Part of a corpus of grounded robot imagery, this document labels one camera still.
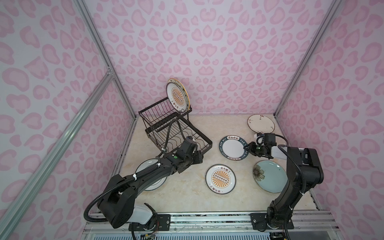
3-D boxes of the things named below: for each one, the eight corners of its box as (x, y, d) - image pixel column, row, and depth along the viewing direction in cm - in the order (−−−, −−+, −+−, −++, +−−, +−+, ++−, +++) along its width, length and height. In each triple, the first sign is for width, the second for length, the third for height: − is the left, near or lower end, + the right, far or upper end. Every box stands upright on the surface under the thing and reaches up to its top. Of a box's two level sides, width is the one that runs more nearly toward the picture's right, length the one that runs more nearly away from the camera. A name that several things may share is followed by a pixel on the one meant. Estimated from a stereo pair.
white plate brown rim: (250, 133, 111) (251, 131, 110) (245, 116, 123) (246, 114, 121) (275, 133, 111) (277, 131, 110) (268, 116, 123) (269, 114, 121)
